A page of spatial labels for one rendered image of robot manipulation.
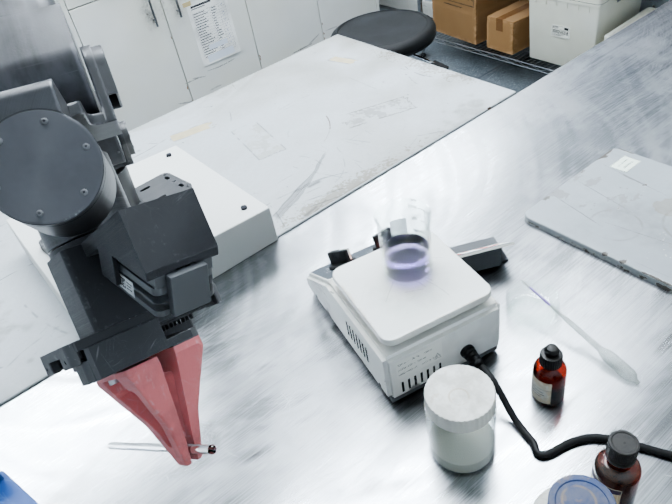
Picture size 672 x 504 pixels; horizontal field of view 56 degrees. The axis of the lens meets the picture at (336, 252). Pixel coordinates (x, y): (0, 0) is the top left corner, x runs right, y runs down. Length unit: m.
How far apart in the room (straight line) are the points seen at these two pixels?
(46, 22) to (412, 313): 0.37
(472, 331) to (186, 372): 0.31
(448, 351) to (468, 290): 0.06
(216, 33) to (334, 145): 2.24
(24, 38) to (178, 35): 2.71
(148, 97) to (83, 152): 2.80
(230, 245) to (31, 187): 0.50
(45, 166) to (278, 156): 0.72
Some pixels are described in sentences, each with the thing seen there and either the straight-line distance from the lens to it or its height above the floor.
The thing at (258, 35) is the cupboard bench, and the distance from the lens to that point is 3.36.
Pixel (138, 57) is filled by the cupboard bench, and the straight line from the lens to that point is 3.08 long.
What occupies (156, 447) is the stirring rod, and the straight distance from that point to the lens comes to 0.48.
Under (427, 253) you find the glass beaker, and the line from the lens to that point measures 0.60.
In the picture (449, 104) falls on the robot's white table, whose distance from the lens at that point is 1.10.
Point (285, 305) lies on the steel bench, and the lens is 0.76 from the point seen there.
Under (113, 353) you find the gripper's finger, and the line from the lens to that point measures 0.39.
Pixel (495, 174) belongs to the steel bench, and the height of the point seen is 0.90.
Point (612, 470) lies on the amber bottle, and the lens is 0.54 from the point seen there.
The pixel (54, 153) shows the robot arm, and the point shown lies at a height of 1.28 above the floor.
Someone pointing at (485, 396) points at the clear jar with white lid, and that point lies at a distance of 0.54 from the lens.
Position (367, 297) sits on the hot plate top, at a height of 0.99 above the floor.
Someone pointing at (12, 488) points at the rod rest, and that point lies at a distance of 0.71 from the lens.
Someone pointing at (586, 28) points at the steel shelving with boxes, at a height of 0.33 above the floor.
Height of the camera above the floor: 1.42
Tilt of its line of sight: 39 degrees down
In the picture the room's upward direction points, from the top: 11 degrees counter-clockwise
